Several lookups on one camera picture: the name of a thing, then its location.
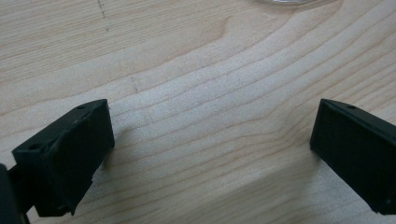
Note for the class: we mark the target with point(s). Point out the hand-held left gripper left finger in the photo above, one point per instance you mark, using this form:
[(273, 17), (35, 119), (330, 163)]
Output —
[(65, 158)]

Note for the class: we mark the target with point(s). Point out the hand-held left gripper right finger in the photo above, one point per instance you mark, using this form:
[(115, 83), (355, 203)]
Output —
[(355, 149)]

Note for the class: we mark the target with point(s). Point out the clear glass container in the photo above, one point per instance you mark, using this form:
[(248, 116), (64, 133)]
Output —
[(288, 1)]

